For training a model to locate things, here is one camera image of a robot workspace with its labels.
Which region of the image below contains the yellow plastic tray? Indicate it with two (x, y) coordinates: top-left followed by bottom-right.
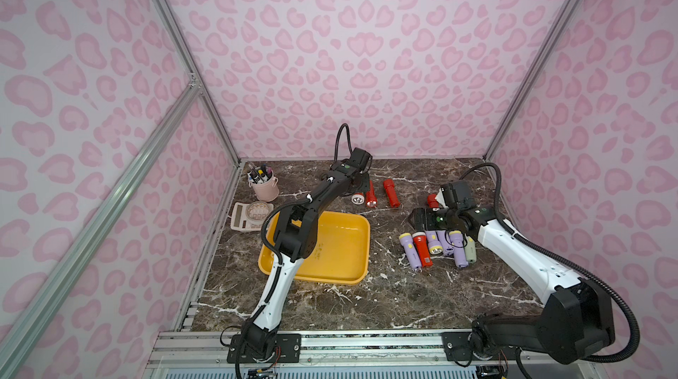
(281, 211), (371, 285)

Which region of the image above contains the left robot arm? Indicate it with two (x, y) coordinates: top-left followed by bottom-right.
(230, 149), (372, 368)

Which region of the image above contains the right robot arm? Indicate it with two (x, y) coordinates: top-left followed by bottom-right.
(408, 206), (615, 364)

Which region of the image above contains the purple flashlight right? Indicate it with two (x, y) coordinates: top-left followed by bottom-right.
(448, 231), (469, 269)

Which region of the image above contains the purple flashlight middle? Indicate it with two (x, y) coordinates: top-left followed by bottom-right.
(436, 231), (454, 257)

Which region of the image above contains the purple flashlight yellow head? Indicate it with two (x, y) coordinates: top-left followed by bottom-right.
(425, 231), (443, 255)

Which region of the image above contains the red flashlight front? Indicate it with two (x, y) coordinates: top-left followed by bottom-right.
(412, 232), (433, 268)

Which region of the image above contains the pale green flashlight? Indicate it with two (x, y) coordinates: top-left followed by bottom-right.
(464, 237), (477, 264)

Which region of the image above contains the purple flashlight front left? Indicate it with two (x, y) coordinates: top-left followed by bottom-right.
(399, 232), (422, 272)

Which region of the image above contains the pink pen cup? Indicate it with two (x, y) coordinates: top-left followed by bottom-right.
(247, 165), (280, 202)

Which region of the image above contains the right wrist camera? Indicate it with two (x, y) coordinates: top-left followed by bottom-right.
(441, 180), (477, 211)

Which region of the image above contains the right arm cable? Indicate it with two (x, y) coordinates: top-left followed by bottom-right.
(457, 161), (641, 364)

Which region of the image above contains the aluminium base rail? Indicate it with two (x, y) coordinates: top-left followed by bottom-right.
(143, 329), (607, 378)

